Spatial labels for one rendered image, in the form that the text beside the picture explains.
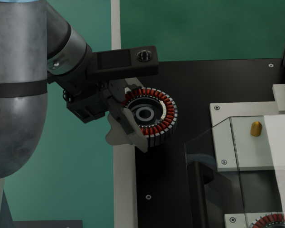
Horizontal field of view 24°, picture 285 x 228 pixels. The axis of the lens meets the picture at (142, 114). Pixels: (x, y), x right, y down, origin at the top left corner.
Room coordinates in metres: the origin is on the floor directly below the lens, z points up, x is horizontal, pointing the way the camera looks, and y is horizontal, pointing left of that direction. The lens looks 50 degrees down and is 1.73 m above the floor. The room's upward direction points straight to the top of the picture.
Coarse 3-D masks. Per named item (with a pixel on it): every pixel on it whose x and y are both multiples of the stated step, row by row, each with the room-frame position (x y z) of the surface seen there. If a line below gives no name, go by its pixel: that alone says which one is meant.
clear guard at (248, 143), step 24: (240, 120) 0.54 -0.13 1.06; (264, 120) 0.54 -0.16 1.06; (192, 144) 0.53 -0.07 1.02; (216, 144) 0.51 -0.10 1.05; (240, 144) 0.50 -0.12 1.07; (264, 144) 0.50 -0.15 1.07; (216, 168) 0.48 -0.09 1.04; (240, 168) 0.46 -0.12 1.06; (264, 168) 0.46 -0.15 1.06; (216, 192) 0.44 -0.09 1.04; (240, 192) 0.43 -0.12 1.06; (264, 192) 0.43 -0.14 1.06; (216, 216) 0.41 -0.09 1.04; (240, 216) 0.40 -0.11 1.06; (264, 216) 0.39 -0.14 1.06
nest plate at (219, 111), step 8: (216, 104) 0.80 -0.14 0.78; (224, 104) 0.80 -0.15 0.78; (232, 104) 0.80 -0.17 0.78; (240, 104) 0.80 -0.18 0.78; (248, 104) 0.80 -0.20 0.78; (256, 104) 0.80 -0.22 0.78; (264, 104) 0.80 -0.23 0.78; (272, 104) 0.80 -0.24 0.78; (216, 112) 0.78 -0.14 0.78; (224, 112) 0.78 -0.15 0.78; (232, 112) 0.78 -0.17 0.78; (240, 112) 0.78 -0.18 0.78; (248, 112) 0.78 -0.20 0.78; (256, 112) 0.78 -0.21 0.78; (264, 112) 0.78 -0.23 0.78; (272, 112) 0.78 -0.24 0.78; (216, 120) 0.77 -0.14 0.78
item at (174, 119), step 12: (132, 96) 0.76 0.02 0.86; (144, 96) 0.76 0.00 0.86; (156, 96) 0.76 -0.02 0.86; (168, 96) 0.76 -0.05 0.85; (132, 108) 0.75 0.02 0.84; (144, 108) 0.74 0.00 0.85; (156, 108) 0.75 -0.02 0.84; (168, 108) 0.73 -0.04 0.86; (144, 120) 0.71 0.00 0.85; (156, 120) 0.72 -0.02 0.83; (168, 120) 0.70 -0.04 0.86; (144, 132) 0.68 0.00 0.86; (156, 132) 0.68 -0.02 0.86; (168, 132) 0.69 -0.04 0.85; (156, 144) 0.67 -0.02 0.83
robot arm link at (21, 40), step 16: (0, 0) 0.45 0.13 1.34; (16, 0) 0.46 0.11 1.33; (32, 0) 0.47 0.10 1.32; (0, 16) 0.45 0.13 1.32; (16, 16) 0.45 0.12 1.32; (32, 16) 0.46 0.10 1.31; (0, 32) 0.44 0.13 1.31; (16, 32) 0.44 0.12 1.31; (32, 32) 0.45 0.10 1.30; (0, 48) 0.43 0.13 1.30; (16, 48) 0.43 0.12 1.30; (32, 48) 0.44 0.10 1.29; (0, 64) 0.42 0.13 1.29; (16, 64) 0.42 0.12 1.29; (32, 64) 0.43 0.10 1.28; (0, 80) 0.41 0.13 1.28; (16, 80) 0.41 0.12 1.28; (32, 80) 0.42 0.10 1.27; (0, 96) 0.40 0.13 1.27; (16, 96) 0.40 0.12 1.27
